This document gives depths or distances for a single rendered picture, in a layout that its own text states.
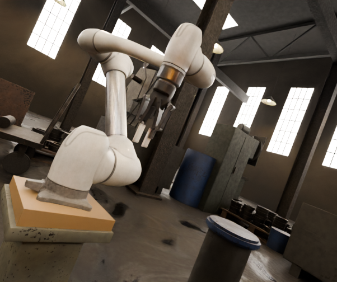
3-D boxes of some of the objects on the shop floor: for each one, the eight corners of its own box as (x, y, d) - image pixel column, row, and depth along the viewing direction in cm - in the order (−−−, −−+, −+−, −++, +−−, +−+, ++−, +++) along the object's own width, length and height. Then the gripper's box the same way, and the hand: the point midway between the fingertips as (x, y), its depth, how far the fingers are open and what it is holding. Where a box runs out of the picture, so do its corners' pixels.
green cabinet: (184, 200, 392) (215, 122, 399) (207, 205, 436) (235, 135, 442) (203, 212, 355) (237, 126, 361) (227, 217, 398) (257, 140, 404)
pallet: (304, 255, 347) (314, 229, 349) (290, 258, 292) (302, 227, 294) (238, 217, 435) (246, 197, 437) (217, 215, 379) (226, 191, 381)
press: (201, 184, 829) (228, 118, 841) (223, 192, 884) (247, 130, 896) (226, 198, 709) (257, 121, 721) (249, 206, 764) (277, 134, 776)
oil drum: (206, 210, 381) (225, 162, 385) (183, 205, 344) (204, 153, 348) (184, 196, 428) (201, 154, 432) (162, 191, 391) (181, 144, 395)
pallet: (97, 165, 379) (107, 141, 381) (111, 181, 312) (123, 151, 313) (18, 141, 313) (31, 113, 315) (14, 154, 246) (31, 118, 248)
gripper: (191, 94, 76) (162, 155, 78) (154, 80, 84) (129, 136, 86) (182, 86, 70) (151, 153, 71) (143, 73, 78) (116, 133, 79)
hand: (143, 136), depth 78 cm, fingers open, 4 cm apart
